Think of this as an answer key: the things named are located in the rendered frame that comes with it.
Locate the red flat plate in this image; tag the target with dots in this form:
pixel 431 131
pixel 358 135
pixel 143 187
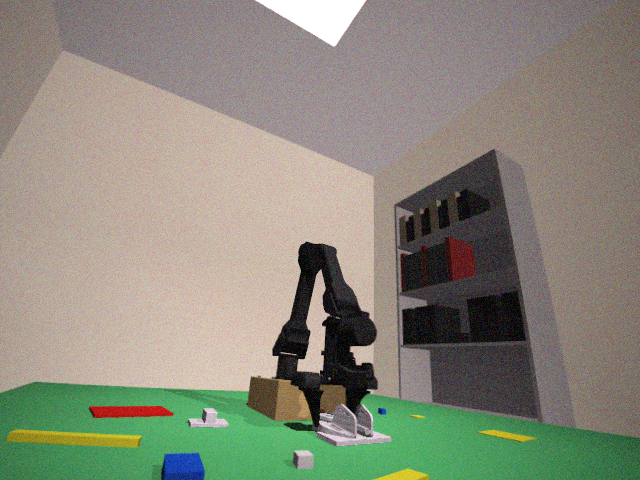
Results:
pixel 129 411

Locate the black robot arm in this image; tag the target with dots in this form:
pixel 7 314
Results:
pixel 355 328

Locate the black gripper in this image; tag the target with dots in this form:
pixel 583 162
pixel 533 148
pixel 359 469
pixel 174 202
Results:
pixel 309 383

